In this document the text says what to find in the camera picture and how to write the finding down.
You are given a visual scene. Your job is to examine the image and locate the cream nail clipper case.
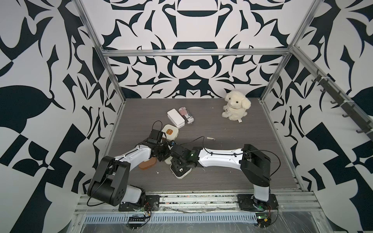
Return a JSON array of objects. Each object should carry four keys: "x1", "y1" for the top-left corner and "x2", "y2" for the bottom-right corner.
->
[{"x1": 162, "y1": 124, "x2": 179, "y2": 141}]

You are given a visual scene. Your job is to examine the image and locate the brown nail clipper case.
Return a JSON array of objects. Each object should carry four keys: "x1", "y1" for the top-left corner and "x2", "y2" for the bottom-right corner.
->
[{"x1": 138, "y1": 157, "x2": 157, "y2": 170}]

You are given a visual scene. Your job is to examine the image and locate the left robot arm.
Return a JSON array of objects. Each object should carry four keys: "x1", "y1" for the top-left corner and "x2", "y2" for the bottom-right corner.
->
[{"x1": 87, "y1": 129, "x2": 170, "y2": 208}]

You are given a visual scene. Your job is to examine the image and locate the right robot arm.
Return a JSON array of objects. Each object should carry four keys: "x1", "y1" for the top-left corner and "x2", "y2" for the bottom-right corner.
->
[{"x1": 168, "y1": 144, "x2": 271, "y2": 203}]

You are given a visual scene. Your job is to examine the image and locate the white rectangular box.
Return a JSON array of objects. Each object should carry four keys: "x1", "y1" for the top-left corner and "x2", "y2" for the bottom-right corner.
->
[{"x1": 167, "y1": 109, "x2": 185, "y2": 129}]

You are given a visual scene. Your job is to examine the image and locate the flag pattern can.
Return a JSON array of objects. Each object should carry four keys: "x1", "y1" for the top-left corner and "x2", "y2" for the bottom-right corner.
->
[{"x1": 178, "y1": 106, "x2": 194, "y2": 124}]

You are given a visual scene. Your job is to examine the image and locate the white plush dog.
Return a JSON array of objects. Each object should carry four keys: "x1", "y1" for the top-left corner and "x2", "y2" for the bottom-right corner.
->
[{"x1": 221, "y1": 91, "x2": 252, "y2": 122}]

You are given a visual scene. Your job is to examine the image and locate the left electronics board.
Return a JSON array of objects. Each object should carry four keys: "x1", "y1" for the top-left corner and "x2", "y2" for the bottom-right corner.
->
[{"x1": 127, "y1": 216, "x2": 149, "y2": 229}]

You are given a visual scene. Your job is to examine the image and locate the electronics board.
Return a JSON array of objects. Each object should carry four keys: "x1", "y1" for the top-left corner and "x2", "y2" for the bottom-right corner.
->
[
  {"x1": 255, "y1": 213, "x2": 272, "y2": 229},
  {"x1": 127, "y1": 216, "x2": 149, "y2": 229}
]

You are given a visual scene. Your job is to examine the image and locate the right electronics board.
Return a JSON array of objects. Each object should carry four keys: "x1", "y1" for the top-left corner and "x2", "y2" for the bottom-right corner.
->
[{"x1": 255, "y1": 213, "x2": 272, "y2": 229}]

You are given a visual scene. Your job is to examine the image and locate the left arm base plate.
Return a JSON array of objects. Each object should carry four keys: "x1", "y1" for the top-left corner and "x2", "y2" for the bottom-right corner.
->
[{"x1": 119, "y1": 195, "x2": 160, "y2": 212}]

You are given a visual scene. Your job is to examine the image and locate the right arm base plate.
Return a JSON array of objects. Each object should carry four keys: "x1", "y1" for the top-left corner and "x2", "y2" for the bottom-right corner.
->
[{"x1": 237, "y1": 194, "x2": 278, "y2": 212}]

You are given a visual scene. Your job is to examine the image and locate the aluminium front rail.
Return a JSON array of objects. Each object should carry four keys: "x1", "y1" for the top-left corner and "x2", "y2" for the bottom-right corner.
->
[{"x1": 72, "y1": 190, "x2": 324, "y2": 216}]

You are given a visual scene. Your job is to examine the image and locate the wall hook rack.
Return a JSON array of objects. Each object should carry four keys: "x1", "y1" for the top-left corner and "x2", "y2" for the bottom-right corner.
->
[{"x1": 312, "y1": 69, "x2": 373, "y2": 141}]

